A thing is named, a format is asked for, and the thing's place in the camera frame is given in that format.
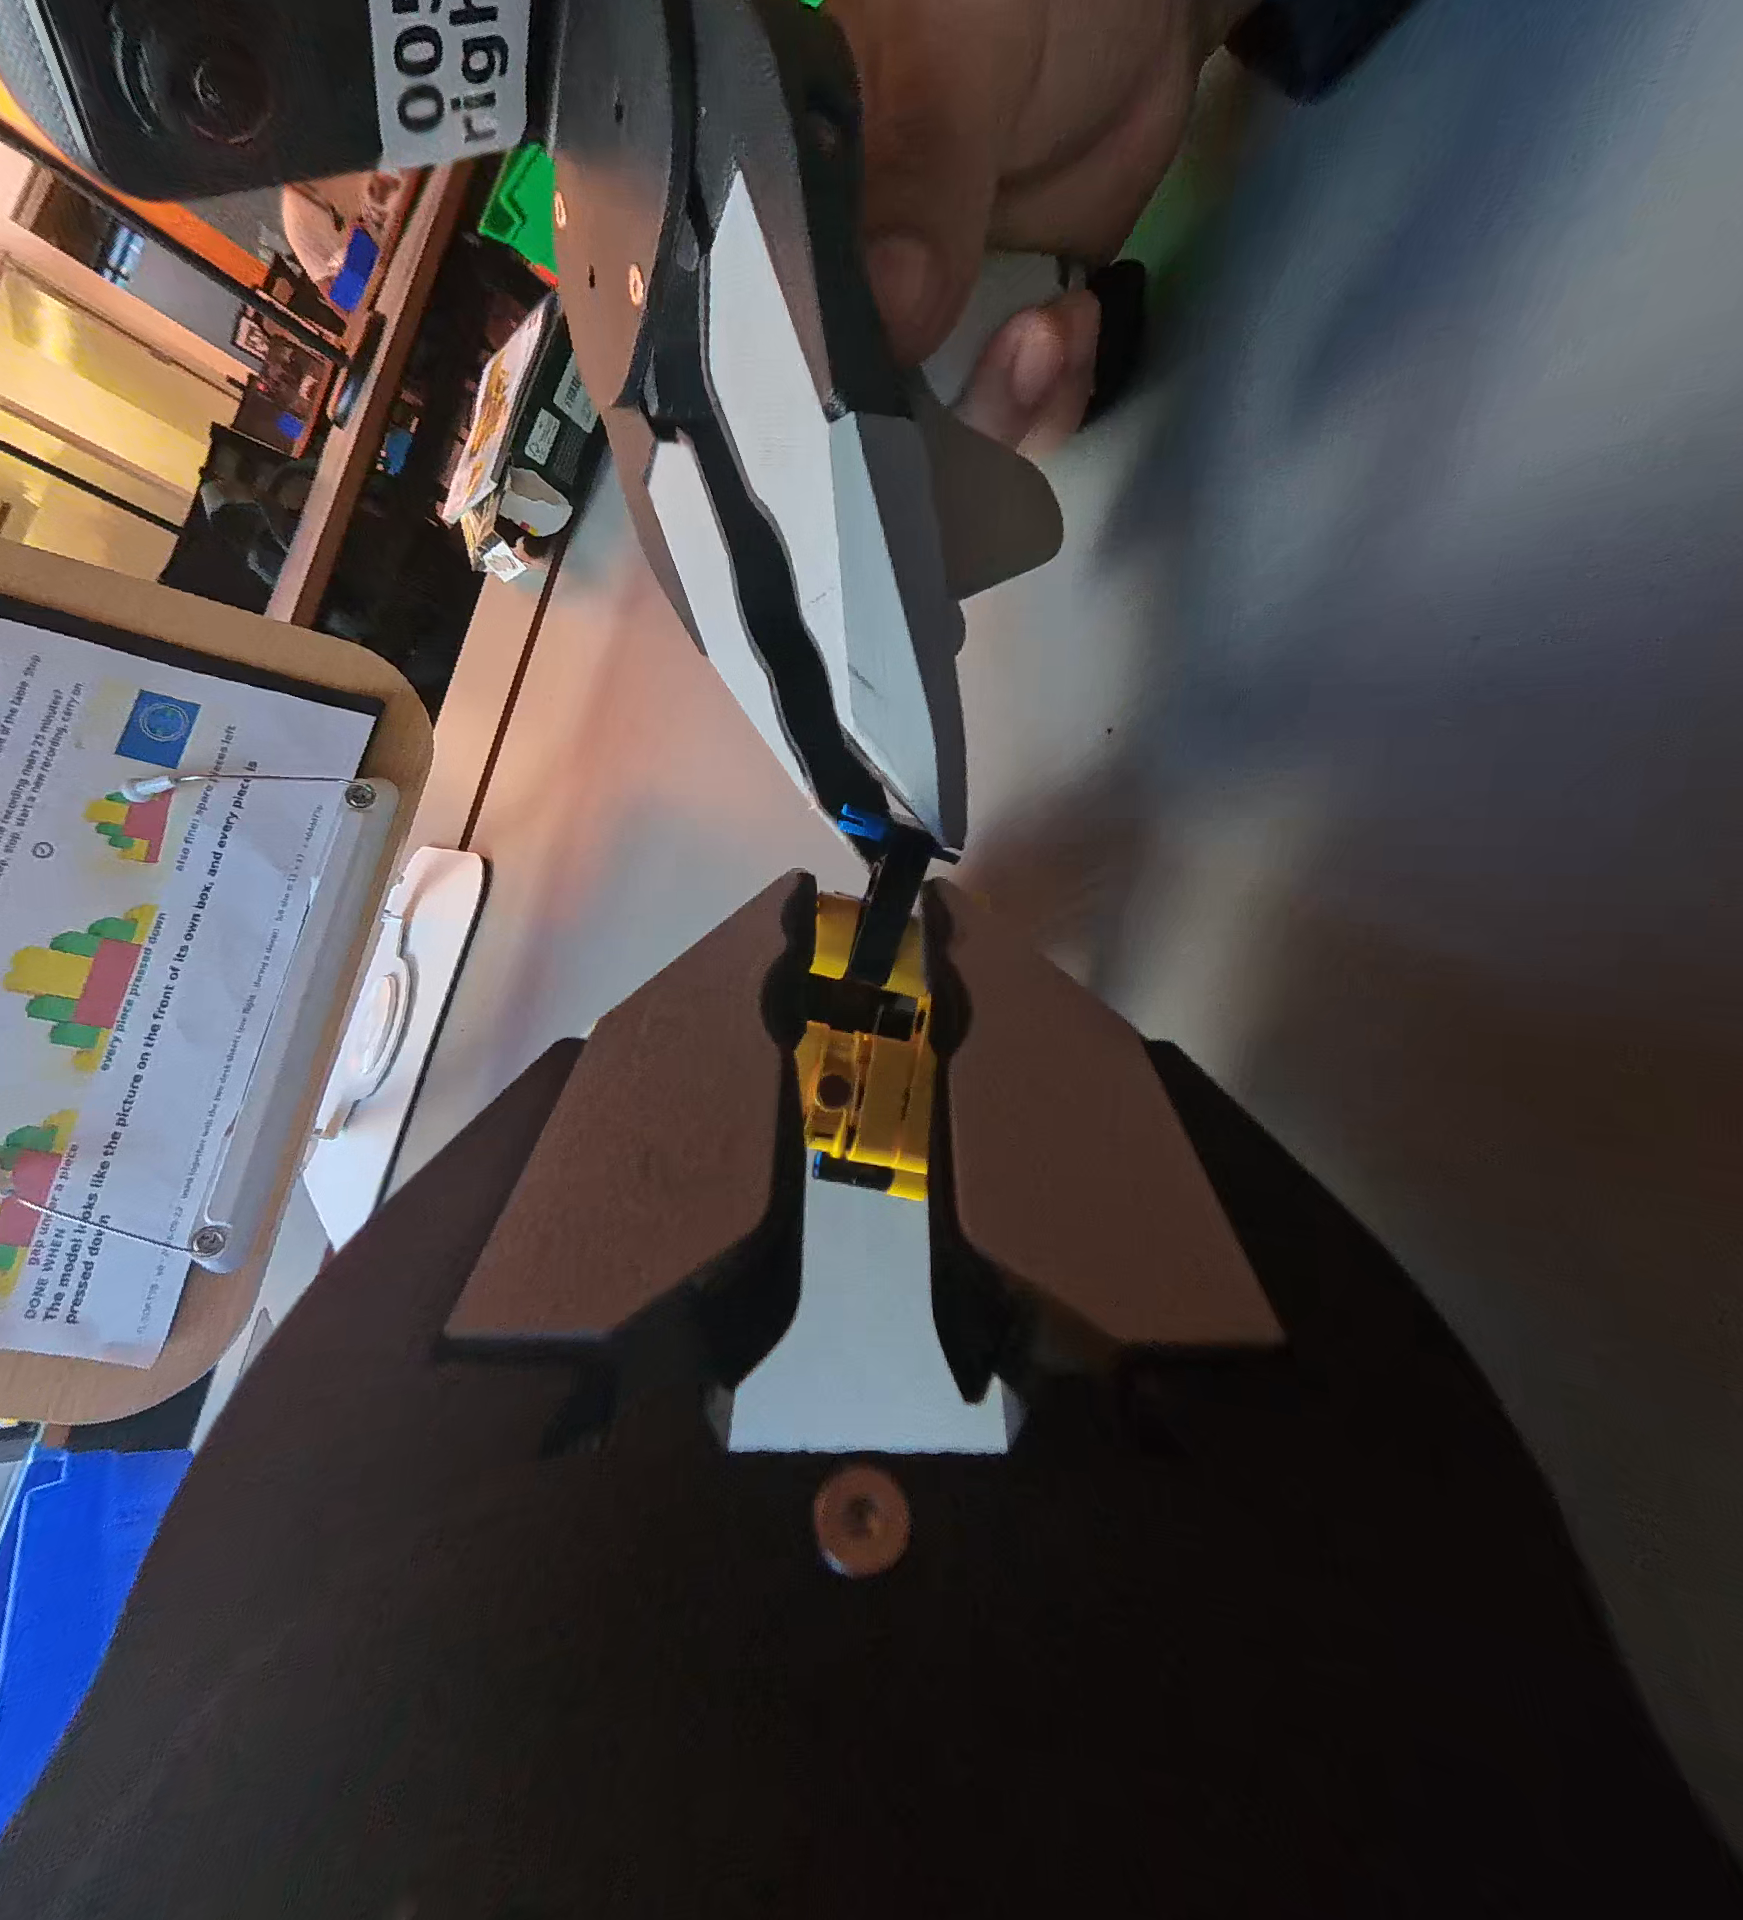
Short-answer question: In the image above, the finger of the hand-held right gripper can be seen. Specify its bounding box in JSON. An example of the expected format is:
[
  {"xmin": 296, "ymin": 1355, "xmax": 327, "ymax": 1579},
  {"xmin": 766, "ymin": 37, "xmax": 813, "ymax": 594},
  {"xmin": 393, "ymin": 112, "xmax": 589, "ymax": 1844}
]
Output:
[
  {"xmin": 617, "ymin": 405, "xmax": 891, "ymax": 860},
  {"xmin": 698, "ymin": 169, "xmax": 1068, "ymax": 872}
]

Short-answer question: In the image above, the yellow black lego model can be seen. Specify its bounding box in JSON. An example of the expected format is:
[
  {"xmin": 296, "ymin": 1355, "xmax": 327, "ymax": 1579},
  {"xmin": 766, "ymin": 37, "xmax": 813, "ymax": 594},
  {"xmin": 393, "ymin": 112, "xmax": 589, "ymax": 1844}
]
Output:
[{"xmin": 797, "ymin": 808, "xmax": 964, "ymax": 1202}]

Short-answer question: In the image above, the person's right hand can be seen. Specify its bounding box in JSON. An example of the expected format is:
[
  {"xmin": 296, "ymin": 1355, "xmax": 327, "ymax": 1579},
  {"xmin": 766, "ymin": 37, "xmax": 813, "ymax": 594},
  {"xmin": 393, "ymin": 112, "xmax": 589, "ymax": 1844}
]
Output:
[{"xmin": 811, "ymin": 0, "xmax": 1264, "ymax": 452}]

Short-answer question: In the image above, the green plastic bin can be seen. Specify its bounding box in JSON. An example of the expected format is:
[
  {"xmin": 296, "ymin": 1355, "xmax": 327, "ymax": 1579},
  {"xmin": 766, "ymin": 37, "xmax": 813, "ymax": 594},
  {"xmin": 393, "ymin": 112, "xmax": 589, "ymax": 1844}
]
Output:
[{"xmin": 478, "ymin": 143, "xmax": 563, "ymax": 287}]

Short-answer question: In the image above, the metal clip bar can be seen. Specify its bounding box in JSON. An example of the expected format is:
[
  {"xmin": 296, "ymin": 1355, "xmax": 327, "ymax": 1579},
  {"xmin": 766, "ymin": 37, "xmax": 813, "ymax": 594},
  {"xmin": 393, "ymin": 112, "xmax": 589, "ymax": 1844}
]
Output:
[{"xmin": 197, "ymin": 778, "xmax": 405, "ymax": 1275}]

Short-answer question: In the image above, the printed instruction sheet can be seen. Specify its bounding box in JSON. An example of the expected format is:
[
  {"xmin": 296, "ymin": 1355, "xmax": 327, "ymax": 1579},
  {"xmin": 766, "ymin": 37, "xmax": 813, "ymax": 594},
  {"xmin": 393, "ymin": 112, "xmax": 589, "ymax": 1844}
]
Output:
[{"xmin": 0, "ymin": 593, "xmax": 381, "ymax": 1370}]

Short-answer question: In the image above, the blue plastic bin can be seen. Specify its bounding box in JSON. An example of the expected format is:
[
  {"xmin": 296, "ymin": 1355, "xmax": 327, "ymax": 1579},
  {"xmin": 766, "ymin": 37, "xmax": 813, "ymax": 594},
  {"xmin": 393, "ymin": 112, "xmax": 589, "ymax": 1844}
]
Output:
[{"xmin": 0, "ymin": 1440, "xmax": 198, "ymax": 1908}]

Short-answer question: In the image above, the black stanchion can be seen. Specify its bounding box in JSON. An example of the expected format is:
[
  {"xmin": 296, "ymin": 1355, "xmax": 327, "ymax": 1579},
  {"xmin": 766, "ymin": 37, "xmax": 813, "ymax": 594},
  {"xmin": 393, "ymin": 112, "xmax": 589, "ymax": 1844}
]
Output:
[{"xmin": 0, "ymin": 383, "xmax": 193, "ymax": 537}]

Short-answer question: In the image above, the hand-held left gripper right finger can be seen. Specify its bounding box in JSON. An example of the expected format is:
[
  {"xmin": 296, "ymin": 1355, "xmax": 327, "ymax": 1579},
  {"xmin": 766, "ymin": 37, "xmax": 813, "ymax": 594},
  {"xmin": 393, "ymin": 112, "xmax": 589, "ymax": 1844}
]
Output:
[{"xmin": 926, "ymin": 879, "xmax": 1289, "ymax": 1407}]

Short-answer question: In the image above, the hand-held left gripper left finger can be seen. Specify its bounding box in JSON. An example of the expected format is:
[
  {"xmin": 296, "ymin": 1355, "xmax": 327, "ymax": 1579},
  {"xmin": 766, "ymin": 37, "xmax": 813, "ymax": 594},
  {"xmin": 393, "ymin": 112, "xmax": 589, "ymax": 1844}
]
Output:
[{"xmin": 440, "ymin": 870, "xmax": 820, "ymax": 1395}]

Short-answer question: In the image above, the wooden instruction board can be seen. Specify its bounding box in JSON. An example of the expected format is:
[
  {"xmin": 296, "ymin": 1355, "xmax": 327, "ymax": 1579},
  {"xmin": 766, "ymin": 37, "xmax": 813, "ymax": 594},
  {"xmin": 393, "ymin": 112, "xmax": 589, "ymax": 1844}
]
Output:
[{"xmin": 0, "ymin": 525, "xmax": 436, "ymax": 1428}]

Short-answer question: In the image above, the person's right forearm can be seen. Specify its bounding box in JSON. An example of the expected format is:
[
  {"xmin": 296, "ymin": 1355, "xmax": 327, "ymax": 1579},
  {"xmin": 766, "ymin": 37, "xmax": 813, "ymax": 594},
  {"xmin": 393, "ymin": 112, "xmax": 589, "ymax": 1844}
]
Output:
[{"xmin": 1231, "ymin": 0, "xmax": 1431, "ymax": 108}]

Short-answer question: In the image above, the white stand base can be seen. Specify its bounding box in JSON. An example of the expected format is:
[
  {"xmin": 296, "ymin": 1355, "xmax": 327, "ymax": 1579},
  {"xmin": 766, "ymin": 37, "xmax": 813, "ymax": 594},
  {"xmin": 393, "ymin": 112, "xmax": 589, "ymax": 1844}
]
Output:
[{"xmin": 304, "ymin": 848, "xmax": 492, "ymax": 1254}]

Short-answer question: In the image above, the yellow black cardboard box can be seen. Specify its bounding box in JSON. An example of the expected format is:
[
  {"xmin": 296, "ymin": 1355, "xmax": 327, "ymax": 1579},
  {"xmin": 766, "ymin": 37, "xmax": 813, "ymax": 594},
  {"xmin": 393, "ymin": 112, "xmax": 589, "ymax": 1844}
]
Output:
[{"xmin": 443, "ymin": 292, "xmax": 613, "ymax": 528}]

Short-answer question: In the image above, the torn white paper bag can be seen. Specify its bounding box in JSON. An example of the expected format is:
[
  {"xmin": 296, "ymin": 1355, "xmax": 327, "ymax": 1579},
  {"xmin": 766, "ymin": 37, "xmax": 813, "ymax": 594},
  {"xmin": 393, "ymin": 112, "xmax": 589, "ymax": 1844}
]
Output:
[{"xmin": 488, "ymin": 466, "xmax": 575, "ymax": 577}]

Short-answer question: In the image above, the long wooden desk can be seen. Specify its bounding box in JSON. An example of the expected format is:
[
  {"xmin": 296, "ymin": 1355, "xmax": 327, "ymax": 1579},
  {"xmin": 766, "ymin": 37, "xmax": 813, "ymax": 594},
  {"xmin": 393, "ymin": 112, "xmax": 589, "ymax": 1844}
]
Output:
[{"xmin": 263, "ymin": 157, "xmax": 478, "ymax": 624}]

